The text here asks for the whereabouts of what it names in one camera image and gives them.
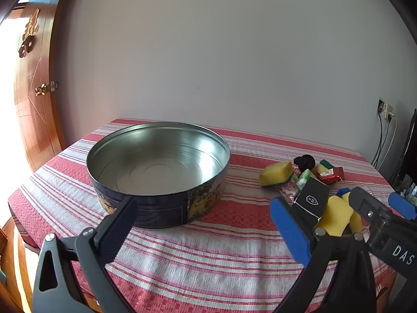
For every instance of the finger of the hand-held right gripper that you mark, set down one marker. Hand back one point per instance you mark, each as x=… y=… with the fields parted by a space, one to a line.
x=402 y=203
x=365 y=202

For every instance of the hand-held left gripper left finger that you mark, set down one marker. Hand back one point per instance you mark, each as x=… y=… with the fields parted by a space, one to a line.
x=122 y=216

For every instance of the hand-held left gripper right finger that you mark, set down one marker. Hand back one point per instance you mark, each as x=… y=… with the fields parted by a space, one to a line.
x=290 y=228

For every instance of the blue scrunchie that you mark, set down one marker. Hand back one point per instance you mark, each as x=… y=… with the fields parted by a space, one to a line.
x=343 y=191

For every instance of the yellow sponge green scourer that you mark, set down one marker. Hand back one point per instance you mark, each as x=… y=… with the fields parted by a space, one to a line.
x=275 y=172
x=335 y=215
x=325 y=168

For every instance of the black packet shield logo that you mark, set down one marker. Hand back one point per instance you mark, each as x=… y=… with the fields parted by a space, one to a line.
x=311 y=199

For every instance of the pink floral packet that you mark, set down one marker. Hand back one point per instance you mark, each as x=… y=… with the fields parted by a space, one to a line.
x=288 y=189

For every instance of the red foil packet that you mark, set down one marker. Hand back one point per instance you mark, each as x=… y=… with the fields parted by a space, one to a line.
x=334 y=174

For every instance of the green white candy packet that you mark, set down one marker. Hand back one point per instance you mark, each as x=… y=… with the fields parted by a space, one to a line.
x=305 y=179

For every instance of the round metal tin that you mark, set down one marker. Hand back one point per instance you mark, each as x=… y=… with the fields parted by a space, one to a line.
x=156 y=166

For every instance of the black scrunchie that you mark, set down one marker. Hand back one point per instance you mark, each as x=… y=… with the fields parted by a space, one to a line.
x=304 y=161

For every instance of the red striped desktop tablecloth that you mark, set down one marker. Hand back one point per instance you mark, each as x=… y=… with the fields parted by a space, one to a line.
x=202 y=260

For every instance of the dark monitor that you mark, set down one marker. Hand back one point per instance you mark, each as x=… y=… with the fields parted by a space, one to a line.
x=407 y=146

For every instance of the wooden door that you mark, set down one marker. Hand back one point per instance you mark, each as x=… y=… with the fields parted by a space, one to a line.
x=42 y=120

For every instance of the metal door latch plate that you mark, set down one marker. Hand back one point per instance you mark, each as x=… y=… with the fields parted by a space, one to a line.
x=54 y=86

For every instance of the brass door knob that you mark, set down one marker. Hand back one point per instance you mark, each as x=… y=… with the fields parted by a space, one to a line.
x=40 y=90

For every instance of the red gold door ornament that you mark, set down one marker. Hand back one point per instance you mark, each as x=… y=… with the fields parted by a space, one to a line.
x=28 y=36

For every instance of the white wall socket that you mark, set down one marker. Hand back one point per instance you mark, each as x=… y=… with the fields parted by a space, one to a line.
x=386 y=108

